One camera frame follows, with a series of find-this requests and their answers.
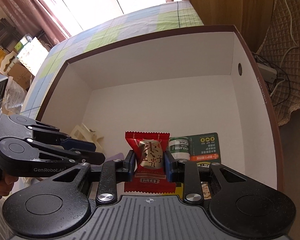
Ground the white power cable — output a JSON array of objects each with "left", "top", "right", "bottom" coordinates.
[{"left": 270, "top": 0, "right": 300, "bottom": 98}]

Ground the person's left hand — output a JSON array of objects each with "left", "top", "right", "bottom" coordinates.
[{"left": 0, "top": 172, "right": 19, "bottom": 197}]

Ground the clear plastic bag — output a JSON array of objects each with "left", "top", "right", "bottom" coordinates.
[{"left": 2, "top": 76, "right": 27, "bottom": 114}]

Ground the white power adapter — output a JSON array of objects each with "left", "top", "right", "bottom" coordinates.
[{"left": 257, "top": 63, "right": 277, "bottom": 84}]

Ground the brown cardboard storage box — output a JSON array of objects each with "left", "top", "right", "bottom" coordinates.
[{"left": 36, "top": 25, "right": 283, "bottom": 190}]

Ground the black folding hand trolley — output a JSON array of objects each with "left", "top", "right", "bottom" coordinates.
[{"left": 0, "top": 18, "right": 16, "bottom": 50}]

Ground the green Mentholatum blister card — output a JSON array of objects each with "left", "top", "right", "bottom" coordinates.
[{"left": 167, "top": 133, "right": 221, "bottom": 203}]

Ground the purple cosmetic tube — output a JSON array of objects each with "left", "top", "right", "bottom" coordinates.
[{"left": 104, "top": 153, "right": 125, "bottom": 162}]

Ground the brown cardboard carton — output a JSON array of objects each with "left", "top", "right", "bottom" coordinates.
[{"left": 8, "top": 63, "right": 34, "bottom": 90}]

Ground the pink curtain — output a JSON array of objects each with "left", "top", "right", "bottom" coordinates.
[{"left": 0, "top": 0, "right": 71, "bottom": 45}]

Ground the cream plastic hair claw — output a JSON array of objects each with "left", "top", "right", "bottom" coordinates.
[{"left": 70, "top": 123, "right": 104, "bottom": 153}]

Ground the checkered bed sheet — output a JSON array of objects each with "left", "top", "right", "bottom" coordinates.
[{"left": 21, "top": 1, "right": 203, "bottom": 119}]

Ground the quilted beige chair cover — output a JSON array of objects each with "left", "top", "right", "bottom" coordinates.
[{"left": 257, "top": 0, "right": 300, "bottom": 126}]

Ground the red snack packet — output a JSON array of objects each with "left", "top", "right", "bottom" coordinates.
[{"left": 124, "top": 131, "right": 176, "bottom": 194}]

